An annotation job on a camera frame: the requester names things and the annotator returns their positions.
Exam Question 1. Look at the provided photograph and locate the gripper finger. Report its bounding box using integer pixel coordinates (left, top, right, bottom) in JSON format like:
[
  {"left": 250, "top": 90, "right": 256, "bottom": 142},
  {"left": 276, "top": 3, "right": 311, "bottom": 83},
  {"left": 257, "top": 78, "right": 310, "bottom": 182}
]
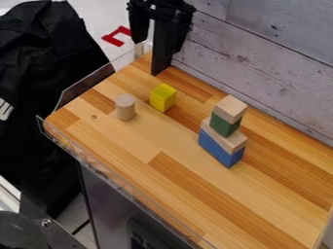
[
  {"left": 149, "top": 15, "right": 196, "bottom": 77},
  {"left": 127, "top": 7, "right": 153, "bottom": 45}
]

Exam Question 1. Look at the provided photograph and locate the yellow cube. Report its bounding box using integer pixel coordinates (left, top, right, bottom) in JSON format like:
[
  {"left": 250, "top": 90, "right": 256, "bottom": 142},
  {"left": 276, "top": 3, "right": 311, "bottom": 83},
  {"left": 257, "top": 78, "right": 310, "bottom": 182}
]
[{"left": 148, "top": 83, "right": 179, "bottom": 114}]

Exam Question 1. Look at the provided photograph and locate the wooden cube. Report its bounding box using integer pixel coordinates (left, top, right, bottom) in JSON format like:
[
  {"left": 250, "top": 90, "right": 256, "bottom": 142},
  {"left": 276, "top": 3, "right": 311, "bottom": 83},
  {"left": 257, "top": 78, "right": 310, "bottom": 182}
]
[{"left": 211, "top": 94, "right": 250, "bottom": 125}]

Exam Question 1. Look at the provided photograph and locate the green cube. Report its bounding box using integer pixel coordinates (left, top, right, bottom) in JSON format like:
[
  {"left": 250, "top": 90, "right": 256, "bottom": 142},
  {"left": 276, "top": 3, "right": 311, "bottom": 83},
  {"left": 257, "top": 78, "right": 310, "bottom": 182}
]
[{"left": 207, "top": 111, "right": 243, "bottom": 138}]

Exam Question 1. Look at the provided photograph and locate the wooden cylinder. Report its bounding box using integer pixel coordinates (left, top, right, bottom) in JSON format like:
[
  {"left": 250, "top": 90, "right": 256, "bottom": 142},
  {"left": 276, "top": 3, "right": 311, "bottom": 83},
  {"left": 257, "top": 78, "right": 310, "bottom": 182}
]
[{"left": 114, "top": 92, "right": 138, "bottom": 123}]

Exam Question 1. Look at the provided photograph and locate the blue block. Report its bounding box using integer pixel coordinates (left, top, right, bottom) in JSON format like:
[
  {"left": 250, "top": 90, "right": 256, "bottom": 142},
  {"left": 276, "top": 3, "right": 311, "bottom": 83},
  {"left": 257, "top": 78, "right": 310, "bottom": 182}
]
[{"left": 198, "top": 129, "right": 247, "bottom": 169}]

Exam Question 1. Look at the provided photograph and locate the flat wooden block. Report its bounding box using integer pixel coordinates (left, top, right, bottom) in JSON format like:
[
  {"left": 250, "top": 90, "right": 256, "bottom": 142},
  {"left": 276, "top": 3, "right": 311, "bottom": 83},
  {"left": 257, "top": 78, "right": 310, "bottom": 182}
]
[{"left": 199, "top": 118, "right": 250, "bottom": 156}]

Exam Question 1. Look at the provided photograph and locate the black jacket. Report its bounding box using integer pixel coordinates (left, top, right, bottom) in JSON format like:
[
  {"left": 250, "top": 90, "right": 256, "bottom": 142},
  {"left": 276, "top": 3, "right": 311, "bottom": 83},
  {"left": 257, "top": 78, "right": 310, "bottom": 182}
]
[{"left": 0, "top": 0, "right": 118, "bottom": 219}]

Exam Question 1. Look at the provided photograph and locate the black metal stand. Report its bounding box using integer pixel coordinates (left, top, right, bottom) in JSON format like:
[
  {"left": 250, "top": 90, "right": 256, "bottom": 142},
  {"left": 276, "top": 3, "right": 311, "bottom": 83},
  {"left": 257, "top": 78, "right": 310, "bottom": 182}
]
[{"left": 0, "top": 194, "right": 88, "bottom": 249}]

